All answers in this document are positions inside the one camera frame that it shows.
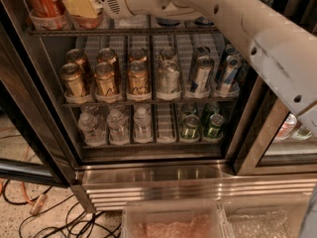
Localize back right green can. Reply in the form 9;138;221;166
201;101;220;124

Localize left water bottle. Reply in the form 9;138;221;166
78;112;106;147

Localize open fridge glass door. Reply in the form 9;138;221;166
0;0;80;186

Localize front slim silver-blue can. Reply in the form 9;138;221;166
190;56;214;93

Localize front right slim blue can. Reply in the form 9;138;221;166
216;56;243;96

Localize water bottle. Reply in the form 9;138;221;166
107;109;129;145
78;112;106;147
134;107;153;143

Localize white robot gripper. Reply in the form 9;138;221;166
62;0;199;20

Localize clear plastic bin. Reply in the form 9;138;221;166
222;193;309;238
122;198;225;238

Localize gold can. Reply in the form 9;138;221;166
129;48;148;62
97;48;121;80
66;49;93;82
94;61;120;97
128;60;150;95
60;63;89;97

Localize front right green can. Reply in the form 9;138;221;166
204;113;225;139

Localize right clear plastic bin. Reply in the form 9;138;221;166
222;193;309;238

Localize front left gold can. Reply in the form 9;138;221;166
60;63;89;97

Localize front silver green can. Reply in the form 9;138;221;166
158;60;180;94

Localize white empty shelf tray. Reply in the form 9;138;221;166
114;15;148;29

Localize left clear plastic bin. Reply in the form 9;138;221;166
122;198;225;238

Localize right water bottle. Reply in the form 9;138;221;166
134;107;153;143

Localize back left green can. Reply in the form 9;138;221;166
180;103;198;123

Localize black floor cables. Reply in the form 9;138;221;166
2;178;123;238

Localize front left green can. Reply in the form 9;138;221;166
180;114;200;140

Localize bottle behind right door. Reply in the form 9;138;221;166
292;125;313;141

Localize back silver can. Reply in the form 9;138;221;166
158;47;177;62

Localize slim blue can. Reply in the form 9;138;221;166
216;56;243;96
218;44;239;71

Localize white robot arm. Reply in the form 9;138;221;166
62;0;317;133

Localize left blue Pepsi can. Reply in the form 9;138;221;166
156;17;180;27

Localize back slim dark can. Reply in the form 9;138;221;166
190;46;210;74

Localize back right slim blue can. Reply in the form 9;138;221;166
218;44;239;71

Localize middle water bottle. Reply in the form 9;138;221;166
107;109;129;145

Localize stainless steel fridge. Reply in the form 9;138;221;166
1;0;317;212

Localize red coca-cola can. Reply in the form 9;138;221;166
61;0;103;29
29;0;70;31

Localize back left gold can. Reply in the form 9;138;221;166
66;49;93;82

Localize orange extension cord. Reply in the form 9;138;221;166
0;126;49;215

